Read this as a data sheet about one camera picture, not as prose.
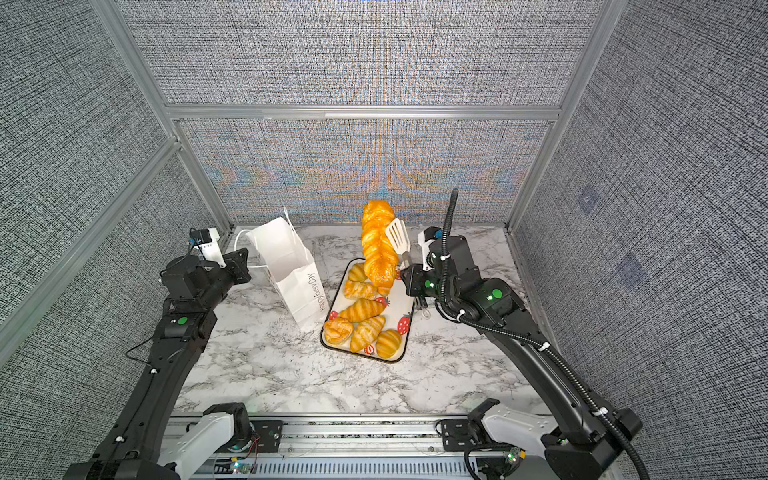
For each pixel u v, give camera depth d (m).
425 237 0.62
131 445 0.40
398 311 0.94
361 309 0.92
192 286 0.54
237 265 0.64
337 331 0.87
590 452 0.35
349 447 0.73
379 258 0.73
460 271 0.49
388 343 0.85
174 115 0.91
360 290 0.97
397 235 0.71
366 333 0.86
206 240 0.61
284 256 0.96
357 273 1.00
